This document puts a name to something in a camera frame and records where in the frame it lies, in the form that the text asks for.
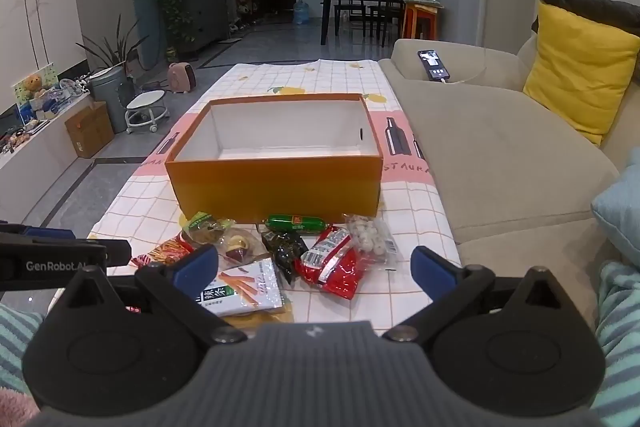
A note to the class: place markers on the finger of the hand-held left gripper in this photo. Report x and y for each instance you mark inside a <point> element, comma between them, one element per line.
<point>119,253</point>
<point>50,234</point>

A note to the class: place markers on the brown cardboard carton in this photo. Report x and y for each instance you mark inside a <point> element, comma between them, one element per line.
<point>90,132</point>

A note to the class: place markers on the green sausage packet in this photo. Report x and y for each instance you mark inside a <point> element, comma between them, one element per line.
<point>295,223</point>

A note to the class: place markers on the person's right leg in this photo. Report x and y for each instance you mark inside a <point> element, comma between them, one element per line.
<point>622,337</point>

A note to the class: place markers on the white round wheeled stool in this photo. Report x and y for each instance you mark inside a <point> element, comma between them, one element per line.
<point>146,107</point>

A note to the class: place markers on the beige sofa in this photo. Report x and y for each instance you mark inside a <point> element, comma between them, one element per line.
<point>500,147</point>

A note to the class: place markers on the pink fluffy cloth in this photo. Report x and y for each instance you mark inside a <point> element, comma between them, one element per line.
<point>15,407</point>

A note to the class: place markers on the light green snack packet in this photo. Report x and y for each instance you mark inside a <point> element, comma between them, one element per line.
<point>205,227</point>

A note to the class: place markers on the grey drawer cabinet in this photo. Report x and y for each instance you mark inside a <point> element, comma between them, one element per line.
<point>205,12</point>

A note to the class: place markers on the light blue pillow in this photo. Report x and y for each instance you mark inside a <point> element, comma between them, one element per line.
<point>620,217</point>

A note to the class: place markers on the orange cardboard box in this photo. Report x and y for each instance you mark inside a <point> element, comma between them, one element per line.
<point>280,187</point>

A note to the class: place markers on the clear packet of white balls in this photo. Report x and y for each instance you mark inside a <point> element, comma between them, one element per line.
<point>370,232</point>

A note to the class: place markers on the pink space heater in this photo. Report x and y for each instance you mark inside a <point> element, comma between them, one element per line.
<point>181,78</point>

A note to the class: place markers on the smartphone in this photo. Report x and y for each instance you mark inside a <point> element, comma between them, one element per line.
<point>434,64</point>

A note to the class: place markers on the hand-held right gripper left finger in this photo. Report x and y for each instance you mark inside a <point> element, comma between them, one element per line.
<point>194,271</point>

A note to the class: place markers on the yellow plush toy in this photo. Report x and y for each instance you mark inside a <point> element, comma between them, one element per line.
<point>35,87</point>

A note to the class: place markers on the orange stool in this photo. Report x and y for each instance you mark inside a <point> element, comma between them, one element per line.
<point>420,19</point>

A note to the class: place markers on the person's left leg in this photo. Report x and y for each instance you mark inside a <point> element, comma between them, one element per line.
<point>17,342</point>

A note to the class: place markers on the person's leg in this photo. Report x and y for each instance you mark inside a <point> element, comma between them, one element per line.
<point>17,342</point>
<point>622,337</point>

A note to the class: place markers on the yellow pillow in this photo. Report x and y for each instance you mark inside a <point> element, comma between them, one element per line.
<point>580,67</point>

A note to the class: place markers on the small yellow brown snack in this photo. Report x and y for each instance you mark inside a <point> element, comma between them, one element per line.
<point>237,247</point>

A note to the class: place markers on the dark green snack packet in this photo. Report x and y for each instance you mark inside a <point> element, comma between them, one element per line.
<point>285,252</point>

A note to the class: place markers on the grey trash can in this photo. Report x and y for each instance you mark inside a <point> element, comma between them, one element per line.
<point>112,99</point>

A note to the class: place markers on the white packet with orange sticks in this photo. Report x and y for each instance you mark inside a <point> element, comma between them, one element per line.
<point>250,289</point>

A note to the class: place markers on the lemon print checked tablecloth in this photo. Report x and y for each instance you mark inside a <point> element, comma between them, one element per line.
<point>305,74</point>

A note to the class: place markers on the dark brown cushion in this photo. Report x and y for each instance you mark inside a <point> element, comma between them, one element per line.
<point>595,7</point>

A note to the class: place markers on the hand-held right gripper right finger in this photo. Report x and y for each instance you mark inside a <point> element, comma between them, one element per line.
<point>431,271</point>

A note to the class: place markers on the blue water jug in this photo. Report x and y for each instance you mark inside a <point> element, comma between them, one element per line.
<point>301,12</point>

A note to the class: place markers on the white low cabinet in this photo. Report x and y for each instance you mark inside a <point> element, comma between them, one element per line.
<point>30,147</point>

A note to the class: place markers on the red yellow striped snack packet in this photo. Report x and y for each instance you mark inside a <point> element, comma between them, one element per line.
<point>162,253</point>

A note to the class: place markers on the long leaf potted plant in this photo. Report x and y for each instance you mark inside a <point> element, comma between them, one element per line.
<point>115,49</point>

